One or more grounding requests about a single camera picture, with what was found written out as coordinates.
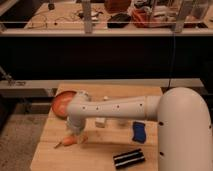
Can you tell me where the red container on shelf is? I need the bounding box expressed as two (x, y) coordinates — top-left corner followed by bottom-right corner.
(131, 9), (156, 28)

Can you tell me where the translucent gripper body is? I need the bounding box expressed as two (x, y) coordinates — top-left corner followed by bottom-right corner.
(66, 122), (85, 136)

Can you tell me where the grey metal post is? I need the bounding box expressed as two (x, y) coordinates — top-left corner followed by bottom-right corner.
(172, 0), (193, 33)
(82, 0), (93, 34)

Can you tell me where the grey metal post left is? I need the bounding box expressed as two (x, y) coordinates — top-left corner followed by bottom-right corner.
(82, 0), (93, 34)

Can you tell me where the black white striped block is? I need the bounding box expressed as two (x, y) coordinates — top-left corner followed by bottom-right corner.
(113, 149), (145, 169)

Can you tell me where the white tube bottle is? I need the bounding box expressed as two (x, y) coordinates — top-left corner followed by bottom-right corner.
(95, 96), (109, 128)

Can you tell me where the grey metal post right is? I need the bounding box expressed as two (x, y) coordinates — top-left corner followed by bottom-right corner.
(172, 0), (193, 33)

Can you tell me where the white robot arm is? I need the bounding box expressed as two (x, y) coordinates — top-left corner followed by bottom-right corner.
(66, 87), (213, 171)

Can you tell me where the black bowl on shelf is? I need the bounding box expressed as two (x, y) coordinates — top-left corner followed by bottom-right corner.
(107, 13), (131, 28)

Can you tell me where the blue sponge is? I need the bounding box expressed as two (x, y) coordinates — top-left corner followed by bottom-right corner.
(132, 122), (146, 143)

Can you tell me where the orange wooden bowl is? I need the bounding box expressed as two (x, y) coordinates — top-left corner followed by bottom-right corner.
(51, 91), (76, 119)

